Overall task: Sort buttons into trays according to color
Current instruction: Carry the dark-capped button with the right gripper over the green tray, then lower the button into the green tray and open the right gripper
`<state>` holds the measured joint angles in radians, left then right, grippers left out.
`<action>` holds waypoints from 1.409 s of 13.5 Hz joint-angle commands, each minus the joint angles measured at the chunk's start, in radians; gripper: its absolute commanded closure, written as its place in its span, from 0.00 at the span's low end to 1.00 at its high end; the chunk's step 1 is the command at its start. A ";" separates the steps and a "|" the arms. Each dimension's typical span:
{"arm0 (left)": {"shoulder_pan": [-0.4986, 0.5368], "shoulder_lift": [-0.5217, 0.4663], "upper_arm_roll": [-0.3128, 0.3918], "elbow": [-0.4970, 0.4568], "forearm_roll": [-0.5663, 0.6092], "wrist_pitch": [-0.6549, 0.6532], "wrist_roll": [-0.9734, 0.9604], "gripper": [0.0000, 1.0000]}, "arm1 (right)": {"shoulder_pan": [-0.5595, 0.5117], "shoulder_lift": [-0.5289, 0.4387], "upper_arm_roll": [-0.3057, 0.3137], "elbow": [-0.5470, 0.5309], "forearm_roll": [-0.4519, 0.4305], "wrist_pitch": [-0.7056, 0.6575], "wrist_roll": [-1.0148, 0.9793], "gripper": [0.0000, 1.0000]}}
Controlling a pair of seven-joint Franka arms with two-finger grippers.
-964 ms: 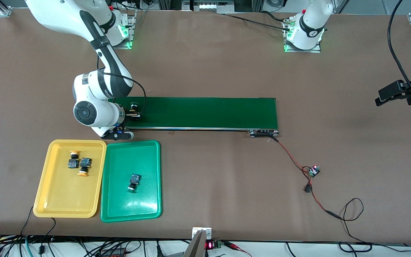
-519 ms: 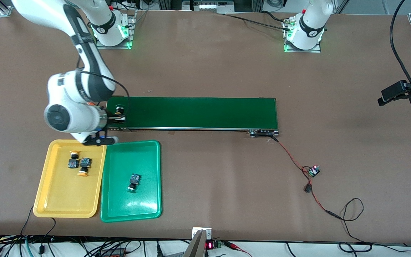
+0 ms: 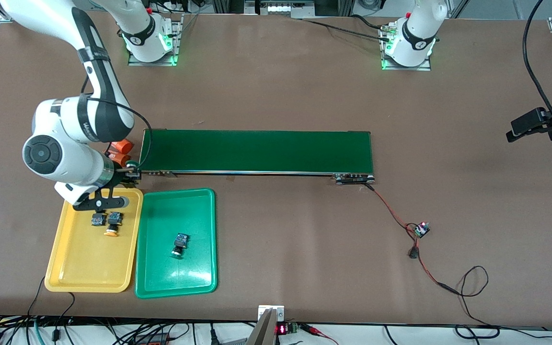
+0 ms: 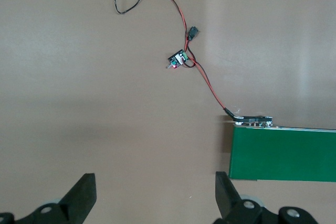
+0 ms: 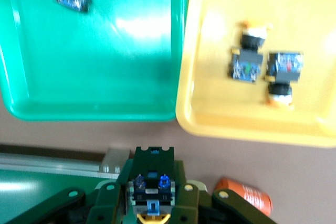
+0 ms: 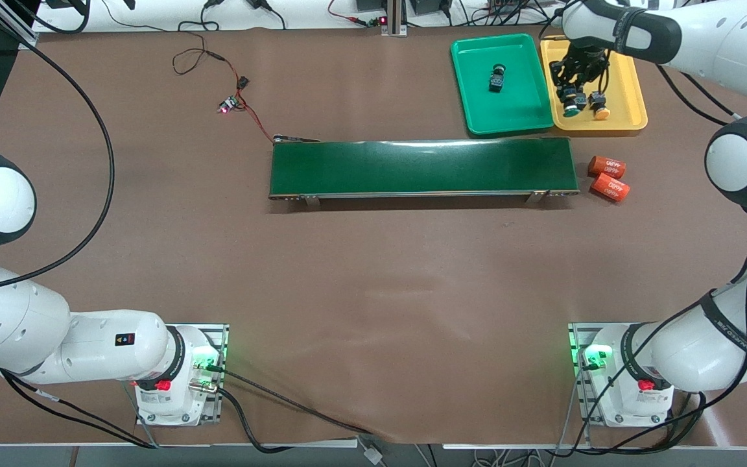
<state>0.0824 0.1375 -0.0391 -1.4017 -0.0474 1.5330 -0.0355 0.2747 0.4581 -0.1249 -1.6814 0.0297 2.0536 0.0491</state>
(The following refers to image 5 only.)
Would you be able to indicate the yellow plastic tray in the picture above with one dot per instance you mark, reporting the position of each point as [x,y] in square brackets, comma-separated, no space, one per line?
[262,119]

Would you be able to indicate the yellow mushroom push button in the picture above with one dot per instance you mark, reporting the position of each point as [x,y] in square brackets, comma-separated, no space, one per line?
[284,64]
[246,64]

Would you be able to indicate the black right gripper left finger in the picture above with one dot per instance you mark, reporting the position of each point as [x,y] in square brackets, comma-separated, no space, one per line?
[105,203]

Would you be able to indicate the orange cylinder with white print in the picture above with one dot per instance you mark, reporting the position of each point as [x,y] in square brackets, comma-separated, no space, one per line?
[252,195]

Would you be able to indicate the green plastic tray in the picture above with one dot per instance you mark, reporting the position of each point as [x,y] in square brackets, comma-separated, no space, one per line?
[92,64]

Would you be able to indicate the green conveyor belt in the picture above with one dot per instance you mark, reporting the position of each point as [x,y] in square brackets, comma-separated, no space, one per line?
[39,182]

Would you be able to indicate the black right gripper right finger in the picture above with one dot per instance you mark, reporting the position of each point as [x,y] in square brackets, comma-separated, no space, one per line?
[194,203]

